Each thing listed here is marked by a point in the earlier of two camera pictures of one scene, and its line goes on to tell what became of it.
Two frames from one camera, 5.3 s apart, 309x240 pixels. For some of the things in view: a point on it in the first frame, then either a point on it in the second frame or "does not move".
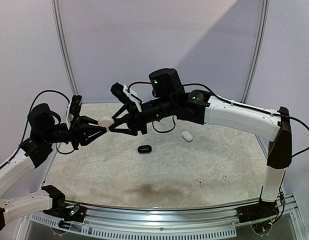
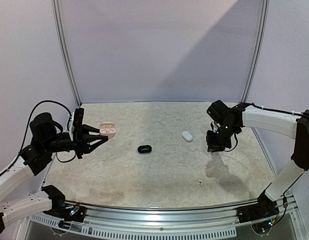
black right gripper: [133, 120] -> [214, 141]
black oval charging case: [144, 149] does not move
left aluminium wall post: [55, 5] does not move
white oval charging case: [187, 136] does not move
